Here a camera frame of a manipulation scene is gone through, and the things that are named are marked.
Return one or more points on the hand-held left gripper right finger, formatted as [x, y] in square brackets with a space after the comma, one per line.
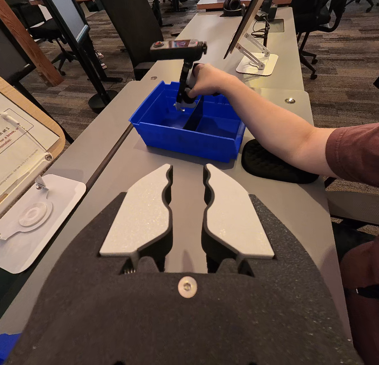
[237, 217]

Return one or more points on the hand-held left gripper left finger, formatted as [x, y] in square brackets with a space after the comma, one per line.
[139, 217]

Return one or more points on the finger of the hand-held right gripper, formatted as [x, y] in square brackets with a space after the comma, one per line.
[180, 107]

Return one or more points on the blue plastic parts bin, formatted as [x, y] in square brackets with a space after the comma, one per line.
[183, 146]
[9, 347]

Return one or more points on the person's right forearm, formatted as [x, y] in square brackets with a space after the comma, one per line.
[281, 134]

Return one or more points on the person's right hand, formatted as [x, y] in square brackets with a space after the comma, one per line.
[213, 81]

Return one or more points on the black office chair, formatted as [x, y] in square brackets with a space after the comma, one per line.
[130, 24]
[319, 10]

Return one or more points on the black headphones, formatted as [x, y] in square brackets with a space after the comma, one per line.
[232, 7]

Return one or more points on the instruction sheet on stand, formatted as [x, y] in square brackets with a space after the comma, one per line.
[38, 223]

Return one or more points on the black framed easel board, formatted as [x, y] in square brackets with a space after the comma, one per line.
[68, 13]

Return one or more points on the grey office chair seat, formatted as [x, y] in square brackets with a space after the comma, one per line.
[355, 202]

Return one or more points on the wooden pillar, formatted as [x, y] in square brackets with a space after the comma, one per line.
[32, 45]

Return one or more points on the black framed panel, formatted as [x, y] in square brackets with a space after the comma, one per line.
[11, 60]

